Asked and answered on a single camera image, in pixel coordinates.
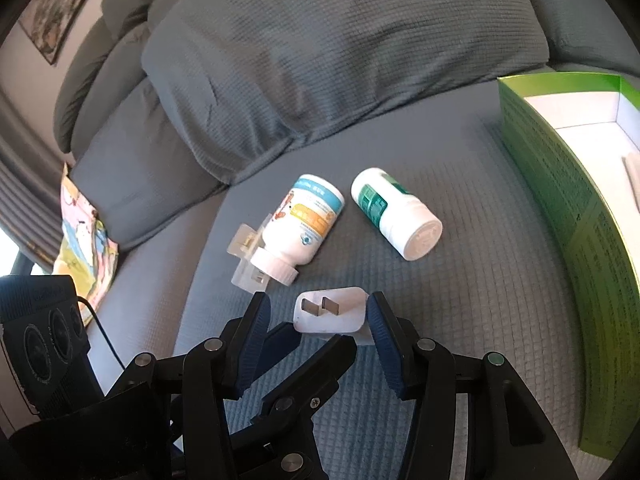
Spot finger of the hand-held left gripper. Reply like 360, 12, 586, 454
230, 322, 357, 480

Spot large grey blue pillow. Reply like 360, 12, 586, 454
141, 0, 551, 187

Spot colourful picture book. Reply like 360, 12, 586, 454
52, 162, 121, 312

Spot black cable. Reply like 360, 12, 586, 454
75, 297, 127, 370

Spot flat grey blue pillow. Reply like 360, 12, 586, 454
70, 79, 227, 252

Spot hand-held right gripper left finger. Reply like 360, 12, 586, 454
105, 292, 272, 480

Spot white bottle blue orange label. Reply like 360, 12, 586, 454
250, 174, 346, 285

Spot clear plastic clip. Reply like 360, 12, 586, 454
230, 255, 272, 291
226, 215, 273, 257

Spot framed wall picture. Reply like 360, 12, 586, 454
19, 0, 114, 67

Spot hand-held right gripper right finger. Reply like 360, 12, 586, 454
367, 292, 578, 480

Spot white bottle green label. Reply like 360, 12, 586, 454
350, 167, 444, 262

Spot white charger plug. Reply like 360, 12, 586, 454
293, 287, 374, 347

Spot white embossed plastic case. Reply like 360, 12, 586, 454
621, 151, 640, 211

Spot green cardboard box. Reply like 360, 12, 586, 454
497, 72, 640, 459

